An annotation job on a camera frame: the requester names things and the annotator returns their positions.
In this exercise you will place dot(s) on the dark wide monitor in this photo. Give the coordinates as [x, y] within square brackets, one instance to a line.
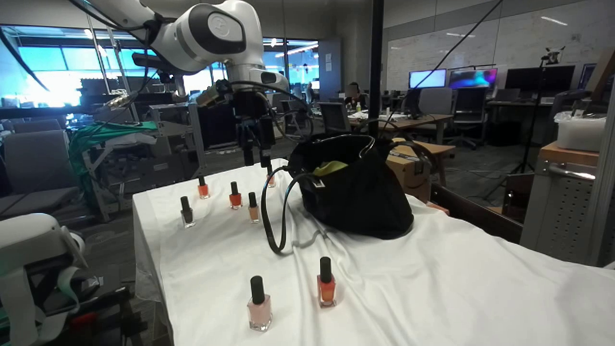
[539, 80]

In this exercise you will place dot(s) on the black office chair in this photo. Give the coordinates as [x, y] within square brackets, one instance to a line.
[335, 116]
[471, 109]

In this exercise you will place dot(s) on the black vertical pole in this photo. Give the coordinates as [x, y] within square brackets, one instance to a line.
[377, 64]

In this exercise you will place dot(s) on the orange nail polish bottle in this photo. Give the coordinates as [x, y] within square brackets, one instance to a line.
[327, 285]

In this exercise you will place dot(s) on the wooden bench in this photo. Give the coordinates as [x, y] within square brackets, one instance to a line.
[439, 149]

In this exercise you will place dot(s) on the white plastic container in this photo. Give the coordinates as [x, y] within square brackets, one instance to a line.
[579, 130]

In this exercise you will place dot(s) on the black camera tripod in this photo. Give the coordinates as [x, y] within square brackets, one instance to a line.
[535, 116]

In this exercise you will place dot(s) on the yellow-green cloth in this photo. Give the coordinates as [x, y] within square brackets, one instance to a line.
[329, 168]

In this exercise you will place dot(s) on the nude beige nail polish bottle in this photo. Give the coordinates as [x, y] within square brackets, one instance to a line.
[252, 209]

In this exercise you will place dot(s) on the aluminium frame post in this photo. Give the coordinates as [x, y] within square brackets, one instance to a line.
[606, 193]

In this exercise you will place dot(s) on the pale pink nail polish bottle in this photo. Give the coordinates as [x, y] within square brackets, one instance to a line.
[260, 307]

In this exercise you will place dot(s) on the cardboard box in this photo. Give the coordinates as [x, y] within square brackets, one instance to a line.
[410, 168]

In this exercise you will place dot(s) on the wooden board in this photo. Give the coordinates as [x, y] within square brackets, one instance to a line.
[567, 157]

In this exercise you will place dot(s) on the teal green fabric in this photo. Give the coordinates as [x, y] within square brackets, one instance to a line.
[108, 135]

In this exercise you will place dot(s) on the dark purple nail polish bottle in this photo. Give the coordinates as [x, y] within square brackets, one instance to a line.
[187, 210]

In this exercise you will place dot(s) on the red-orange nail polish bottle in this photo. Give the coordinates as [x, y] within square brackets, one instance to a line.
[235, 195]
[204, 187]

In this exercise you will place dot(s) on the wooden desk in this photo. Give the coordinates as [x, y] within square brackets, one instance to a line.
[416, 120]

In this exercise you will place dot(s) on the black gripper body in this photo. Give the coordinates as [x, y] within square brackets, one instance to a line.
[252, 122]

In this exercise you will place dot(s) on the gray perforated metal cabinet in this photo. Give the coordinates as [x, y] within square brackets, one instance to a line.
[560, 212]

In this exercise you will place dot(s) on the gray upholstered chair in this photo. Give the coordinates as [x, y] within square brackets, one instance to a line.
[31, 160]

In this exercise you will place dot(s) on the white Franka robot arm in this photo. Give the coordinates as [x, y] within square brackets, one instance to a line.
[175, 36]

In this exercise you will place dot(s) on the white tablecloth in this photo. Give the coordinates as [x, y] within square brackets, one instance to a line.
[416, 289]

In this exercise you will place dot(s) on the black low bench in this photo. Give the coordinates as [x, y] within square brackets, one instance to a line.
[481, 214]

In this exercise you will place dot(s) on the blue lit monitor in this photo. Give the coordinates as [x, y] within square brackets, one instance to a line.
[427, 80]

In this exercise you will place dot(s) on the seated person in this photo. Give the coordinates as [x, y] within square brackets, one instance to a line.
[354, 95]

